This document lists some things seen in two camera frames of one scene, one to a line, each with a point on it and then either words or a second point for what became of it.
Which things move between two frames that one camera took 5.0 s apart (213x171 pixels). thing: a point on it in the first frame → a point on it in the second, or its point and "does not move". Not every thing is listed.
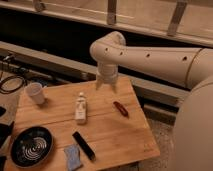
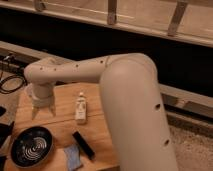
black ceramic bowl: (31, 146) does not move
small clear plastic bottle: (81, 113) does not move
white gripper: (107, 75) → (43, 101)
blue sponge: (72, 153) does not move
